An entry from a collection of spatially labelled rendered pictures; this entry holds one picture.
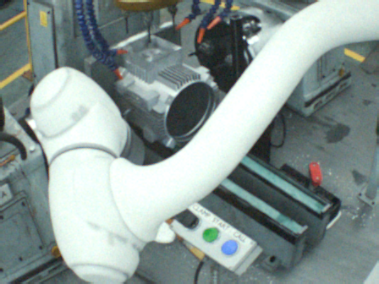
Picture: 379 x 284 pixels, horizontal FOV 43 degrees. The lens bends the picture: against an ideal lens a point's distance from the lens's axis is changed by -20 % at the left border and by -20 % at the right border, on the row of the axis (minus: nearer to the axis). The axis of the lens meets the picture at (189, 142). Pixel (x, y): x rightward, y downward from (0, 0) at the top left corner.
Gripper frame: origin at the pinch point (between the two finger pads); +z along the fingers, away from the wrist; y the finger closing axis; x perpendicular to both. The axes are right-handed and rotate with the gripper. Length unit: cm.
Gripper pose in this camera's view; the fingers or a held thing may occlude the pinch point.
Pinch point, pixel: (180, 213)
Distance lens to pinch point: 100.6
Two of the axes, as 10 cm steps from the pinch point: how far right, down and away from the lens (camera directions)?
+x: -6.2, 7.7, -1.3
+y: -6.7, -4.3, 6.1
